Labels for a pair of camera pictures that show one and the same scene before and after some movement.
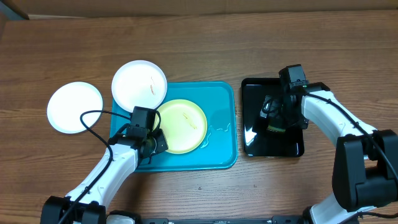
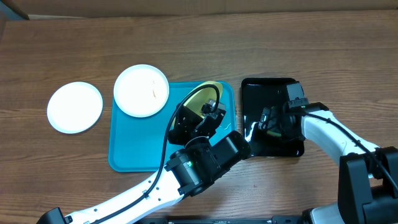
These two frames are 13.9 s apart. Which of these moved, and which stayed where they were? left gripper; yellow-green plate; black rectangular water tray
Moved: left gripper; yellow-green plate
Stayed: black rectangular water tray
